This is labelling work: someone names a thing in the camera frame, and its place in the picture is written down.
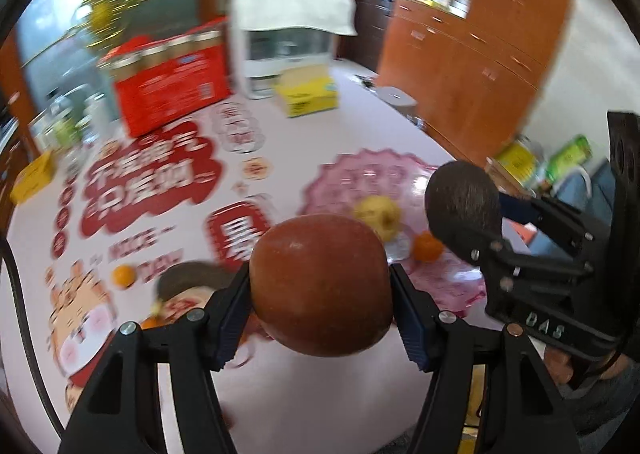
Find dark green avocado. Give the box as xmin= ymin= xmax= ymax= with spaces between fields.
xmin=424 ymin=160 xmax=502 ymax=264

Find orange mandarin cluster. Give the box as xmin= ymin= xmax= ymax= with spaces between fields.
xmin=140 ymin=314 xmax=167 ymax=329

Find yellow pear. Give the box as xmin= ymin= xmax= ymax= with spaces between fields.
xmin=352 ymin=195 xmax=402 ymax=243

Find orange mandarin alone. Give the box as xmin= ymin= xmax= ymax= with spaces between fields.
xmin=111 ymin=264 xmax=137 ymax=289

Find red apple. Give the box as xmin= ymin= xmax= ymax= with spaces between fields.
xmin=250 ymin=214 xmax=393 ymax=358

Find cardboard box with bags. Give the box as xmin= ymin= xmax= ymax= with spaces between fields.
xmin=485 ymin=134 xmax=592 ymax=197

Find orange wooden cabinets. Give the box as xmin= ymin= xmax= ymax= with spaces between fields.
xmin=376 ymin=0 xmax=570 ymax=165

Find pink plastic fruit bowl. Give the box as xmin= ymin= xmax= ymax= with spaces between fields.
xmin=299 ymin=149 xmax=486 ymax=317

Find printed pink tablecloth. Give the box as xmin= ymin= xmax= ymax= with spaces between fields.
xmin=1 ymin=65 xmax=450 ymax=453

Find yellow tissue box right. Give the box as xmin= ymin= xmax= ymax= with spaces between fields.
xmin=272 ymin=64 xmax=338 ymax=118

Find yellow flat box left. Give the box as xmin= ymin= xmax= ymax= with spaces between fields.
xmin=10 ymin=151 xmax=55 ymax=205

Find clear plastic bottle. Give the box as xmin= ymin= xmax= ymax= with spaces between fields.
xmin=50 ymin=92 xmax=82 ymax=162

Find white countertop appliance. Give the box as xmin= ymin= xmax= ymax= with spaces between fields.
xmin=228 ymin=17 xmax=335 ymax=99

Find white cloth on appliance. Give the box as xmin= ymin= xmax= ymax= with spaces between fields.
xmin=229 ymin=0 xmax=357 ymax=36

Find red drink pack box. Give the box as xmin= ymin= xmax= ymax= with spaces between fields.
xmin=99 ymin=17 xmax=231 ymax=139

